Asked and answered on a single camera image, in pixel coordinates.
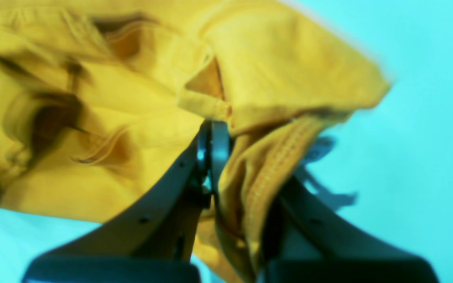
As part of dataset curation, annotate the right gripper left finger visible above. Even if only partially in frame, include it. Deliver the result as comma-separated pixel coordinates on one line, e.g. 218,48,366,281
22,122,212,283

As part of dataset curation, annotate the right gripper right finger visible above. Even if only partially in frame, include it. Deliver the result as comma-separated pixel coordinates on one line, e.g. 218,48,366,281
211,121,439,283

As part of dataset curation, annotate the orange T-shirt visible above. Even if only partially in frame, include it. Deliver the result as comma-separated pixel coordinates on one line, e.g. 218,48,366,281
0,0,390,283

